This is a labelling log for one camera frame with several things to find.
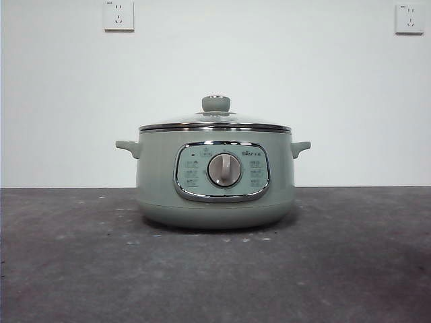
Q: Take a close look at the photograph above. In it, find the white wall socket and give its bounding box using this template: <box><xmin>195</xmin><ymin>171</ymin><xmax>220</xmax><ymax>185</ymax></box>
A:
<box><xmin>103</xmin><ymin>0</ymin><xmax>135</xmax><ymax>33</ymax></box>
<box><xmin>395</xmin><ymin>3</ymin><xmax>425</xmax><ymax>35</ymax></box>

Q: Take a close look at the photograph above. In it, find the pale green electric cooking pot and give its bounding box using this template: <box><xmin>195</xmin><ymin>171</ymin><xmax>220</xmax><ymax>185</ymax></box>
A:
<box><xmin>114</xmin><ymin>127</ymin><xmax>312</xmax><ymax>231</ymax></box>

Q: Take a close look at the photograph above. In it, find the glass lid with green knob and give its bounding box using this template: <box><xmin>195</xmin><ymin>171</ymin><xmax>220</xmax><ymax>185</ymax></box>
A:
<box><xmin>139</xmin><ymin>95</ymin><xmax>293</xmax><ymax>133</ymax></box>

